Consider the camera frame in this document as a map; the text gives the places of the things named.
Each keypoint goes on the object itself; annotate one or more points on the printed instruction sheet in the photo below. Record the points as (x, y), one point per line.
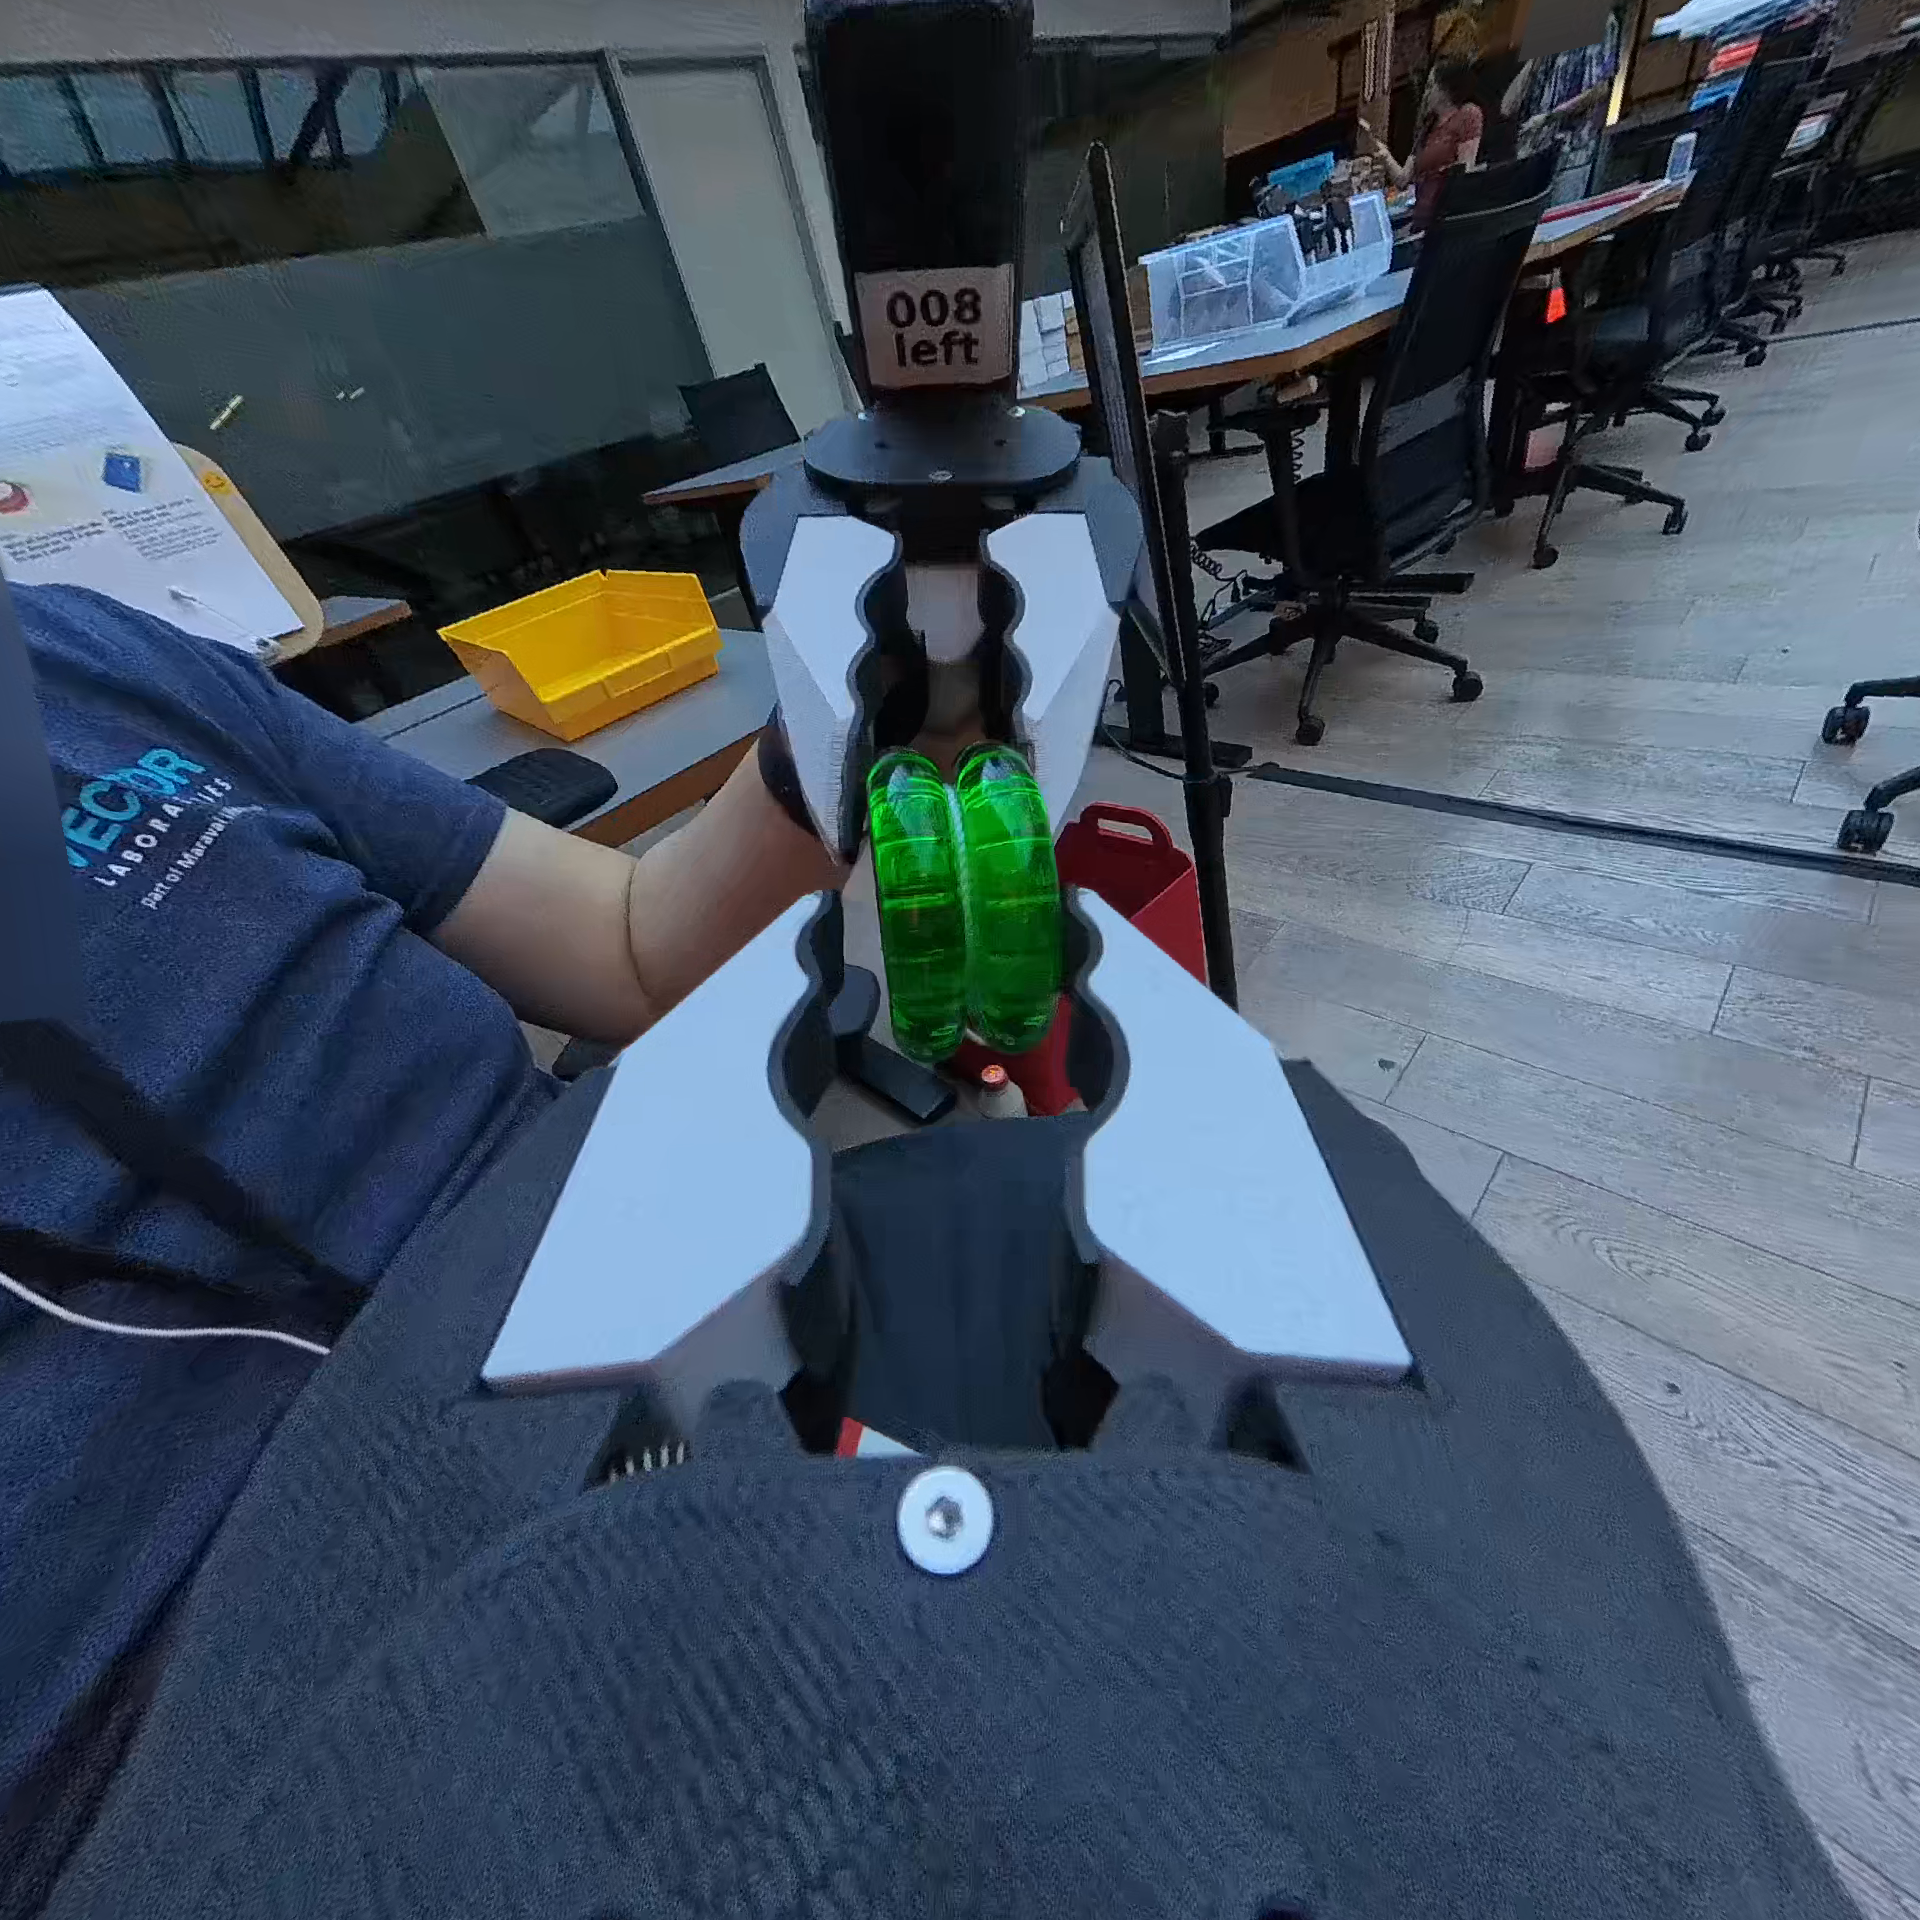
(91, 482)

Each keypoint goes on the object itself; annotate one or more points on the yellow plastic bin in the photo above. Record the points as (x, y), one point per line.
(585, 655)

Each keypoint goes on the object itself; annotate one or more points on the grey desk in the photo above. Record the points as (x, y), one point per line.
(675, 735)

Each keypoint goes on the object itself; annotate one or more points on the black wrist rest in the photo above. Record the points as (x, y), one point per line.
(546, 786)

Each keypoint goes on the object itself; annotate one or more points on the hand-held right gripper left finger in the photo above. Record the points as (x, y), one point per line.
(691, 1216)

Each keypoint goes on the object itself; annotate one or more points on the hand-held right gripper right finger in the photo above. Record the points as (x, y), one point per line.
(1228, 1216)

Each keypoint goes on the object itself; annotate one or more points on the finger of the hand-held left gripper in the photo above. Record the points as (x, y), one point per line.
(815, 643)
(1069, 631)

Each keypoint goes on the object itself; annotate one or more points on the green yoyo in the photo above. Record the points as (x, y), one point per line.
(920, 900)

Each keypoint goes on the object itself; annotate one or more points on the black office chair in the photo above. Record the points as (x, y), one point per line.
(744, 411)
(1629, 300)
(1424, 407)
(1875, 764)

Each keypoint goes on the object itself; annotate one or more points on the black floor stand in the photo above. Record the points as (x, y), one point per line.
(1117, 377)

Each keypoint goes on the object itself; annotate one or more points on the stack of white boxes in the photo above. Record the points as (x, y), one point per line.
(1045, 334)

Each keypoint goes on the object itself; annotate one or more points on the person's blue shirt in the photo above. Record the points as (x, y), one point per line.
(255, 973)

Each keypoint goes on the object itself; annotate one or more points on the person's dark pants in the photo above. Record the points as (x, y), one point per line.
(963, 1292)

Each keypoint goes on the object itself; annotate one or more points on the wooden clipboard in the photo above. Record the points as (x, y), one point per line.
(280, 568)

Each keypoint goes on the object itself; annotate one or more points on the clear plastic organizer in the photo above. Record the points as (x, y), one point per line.
(1247, 278)

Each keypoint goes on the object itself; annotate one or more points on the red container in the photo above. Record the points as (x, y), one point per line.
(1142, 887)

